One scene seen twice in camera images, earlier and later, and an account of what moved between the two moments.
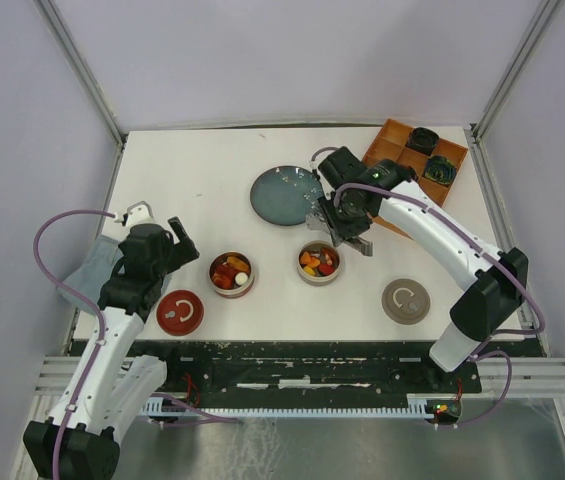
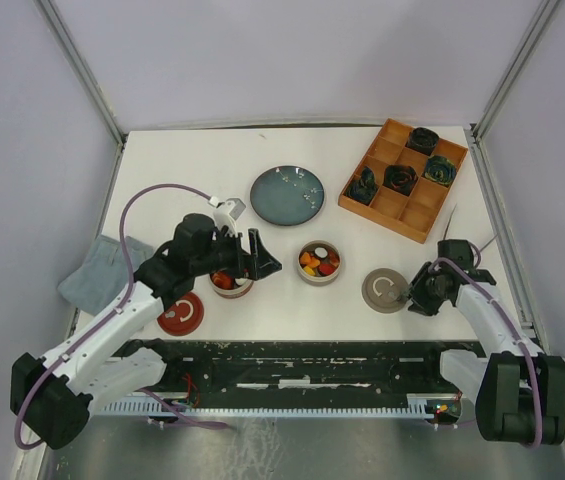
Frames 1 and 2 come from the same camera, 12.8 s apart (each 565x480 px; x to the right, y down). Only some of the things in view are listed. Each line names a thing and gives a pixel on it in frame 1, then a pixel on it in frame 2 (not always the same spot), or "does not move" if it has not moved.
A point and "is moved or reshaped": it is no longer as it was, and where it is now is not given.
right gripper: [344, 230] to [423, 305]
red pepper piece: [224, 276] does not move
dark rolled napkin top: [422, 139] does not move
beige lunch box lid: [405, 301] is moved or reshaped
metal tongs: [316, 219] is moved or reshaped
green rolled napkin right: [440, 169] does not move
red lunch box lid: [180, 312] does not move
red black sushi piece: [325, 270] does not move
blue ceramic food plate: [285, 195] does not move
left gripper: [181, 252] to [256, 264]
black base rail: [294, 369] does not move
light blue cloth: [88, 278] does not move
